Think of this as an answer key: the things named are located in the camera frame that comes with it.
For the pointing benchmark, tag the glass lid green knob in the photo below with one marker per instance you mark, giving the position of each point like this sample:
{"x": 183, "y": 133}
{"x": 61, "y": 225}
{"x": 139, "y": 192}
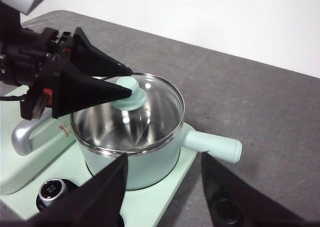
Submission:
{"x": 126, "y": 85}

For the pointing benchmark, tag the mint green steamer pot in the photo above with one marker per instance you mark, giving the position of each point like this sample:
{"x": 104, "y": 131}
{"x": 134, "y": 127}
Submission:
{"x": 150, "y": 167}

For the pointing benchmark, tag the silver control knob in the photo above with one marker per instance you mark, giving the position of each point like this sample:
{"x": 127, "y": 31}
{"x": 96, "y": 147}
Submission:
{"x": 52, "y": 190}

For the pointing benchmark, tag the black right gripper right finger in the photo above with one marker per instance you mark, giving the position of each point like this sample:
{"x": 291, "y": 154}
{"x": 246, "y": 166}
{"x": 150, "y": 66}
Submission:
{"x": 250, "y": 204}

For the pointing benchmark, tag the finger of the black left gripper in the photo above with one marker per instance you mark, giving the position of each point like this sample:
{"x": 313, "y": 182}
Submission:
{"x": 92, "y": 59}
{"x": 80, "y": 94}

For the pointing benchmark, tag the mint green breakfast machine base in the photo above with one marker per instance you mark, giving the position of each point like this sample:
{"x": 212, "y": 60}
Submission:
{"x": 160, "y": 199}

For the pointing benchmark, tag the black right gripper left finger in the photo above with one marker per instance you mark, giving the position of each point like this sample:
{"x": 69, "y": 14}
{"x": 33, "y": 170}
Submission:
{"x": 95, "y": 202}

